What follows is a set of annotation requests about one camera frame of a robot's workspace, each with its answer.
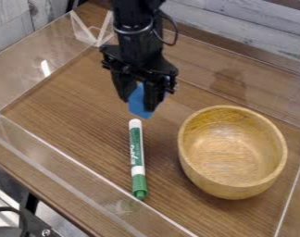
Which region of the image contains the black cable lower left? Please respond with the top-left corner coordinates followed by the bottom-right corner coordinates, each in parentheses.
top-left (0, 206), bottom-right (26, 237)

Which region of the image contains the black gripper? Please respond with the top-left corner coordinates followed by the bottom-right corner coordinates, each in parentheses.
top-left (100, 29), bottom-right (179, 112)

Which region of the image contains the green white marker pen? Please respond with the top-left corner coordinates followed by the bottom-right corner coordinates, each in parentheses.
top-left (129, 118), bottom-right (148, 200)

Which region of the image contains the black metal table frame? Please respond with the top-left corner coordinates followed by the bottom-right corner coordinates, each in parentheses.
top-left (20, 193), bottom-right (56, 237)

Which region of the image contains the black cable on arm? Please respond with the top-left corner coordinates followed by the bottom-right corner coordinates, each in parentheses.
top-left (152, 10), bottom-right (180, 47)

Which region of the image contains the brown wooden bowl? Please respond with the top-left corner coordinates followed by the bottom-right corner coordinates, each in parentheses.
top-left (177, 106), bottom-right (290, 200)

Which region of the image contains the blue rectangular block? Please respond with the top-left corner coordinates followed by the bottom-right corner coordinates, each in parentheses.
top-left (128, 83), bottom-right (155, 119)

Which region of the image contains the clear acrylic tray wall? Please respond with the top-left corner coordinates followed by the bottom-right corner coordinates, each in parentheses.
top-left (0, 9), bottom-right (300, 237)

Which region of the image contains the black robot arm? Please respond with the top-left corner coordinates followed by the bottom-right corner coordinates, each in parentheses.
top-left (100, 0), bottom-right (179, 112)

